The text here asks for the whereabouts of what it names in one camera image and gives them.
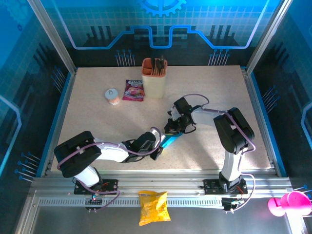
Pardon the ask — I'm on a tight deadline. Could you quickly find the cream utensil holder orange rim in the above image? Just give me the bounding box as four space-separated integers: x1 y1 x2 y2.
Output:
141 58 168 99

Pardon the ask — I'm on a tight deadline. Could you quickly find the purple snack pouch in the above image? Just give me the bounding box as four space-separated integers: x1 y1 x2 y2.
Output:
121 79 146 102

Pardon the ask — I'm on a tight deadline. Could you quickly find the small pull-tab can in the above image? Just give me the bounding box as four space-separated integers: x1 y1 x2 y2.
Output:
104 88 120 105

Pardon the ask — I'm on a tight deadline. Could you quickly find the wide black utensil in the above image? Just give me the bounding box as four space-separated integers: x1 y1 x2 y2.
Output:
156 55 166 71

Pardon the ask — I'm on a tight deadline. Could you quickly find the yellow chip bag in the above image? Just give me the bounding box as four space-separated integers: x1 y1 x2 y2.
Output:
138 190 171 227

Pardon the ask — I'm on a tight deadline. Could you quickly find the small black controller board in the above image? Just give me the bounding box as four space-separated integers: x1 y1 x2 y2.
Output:
221 196 244 213
84 194 103 213

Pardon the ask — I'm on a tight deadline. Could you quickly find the pink plastic object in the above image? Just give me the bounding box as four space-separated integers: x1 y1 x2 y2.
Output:
267 191 312 217

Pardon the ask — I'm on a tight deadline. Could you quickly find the aluminium table edge rail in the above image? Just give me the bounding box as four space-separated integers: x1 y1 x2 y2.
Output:
31 170 293 196

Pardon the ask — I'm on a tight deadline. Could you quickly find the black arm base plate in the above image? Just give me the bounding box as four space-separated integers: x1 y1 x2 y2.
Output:
74 179 119 195
203 179 248 195

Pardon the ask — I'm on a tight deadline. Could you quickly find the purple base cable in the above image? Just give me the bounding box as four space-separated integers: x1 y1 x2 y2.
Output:
224 173 255 214
84 189 122 214

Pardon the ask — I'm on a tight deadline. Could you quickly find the grey slotted cable duct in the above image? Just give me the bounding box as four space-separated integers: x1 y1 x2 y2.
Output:
39 196 224 207

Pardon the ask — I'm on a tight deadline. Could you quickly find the aluminium side rail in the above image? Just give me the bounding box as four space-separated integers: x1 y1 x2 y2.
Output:
36 68 78 177
240 67 287 177

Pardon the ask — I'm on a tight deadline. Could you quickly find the aluminium frame post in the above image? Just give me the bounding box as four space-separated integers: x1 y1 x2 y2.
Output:
245 0 293 75
26 0 78 75

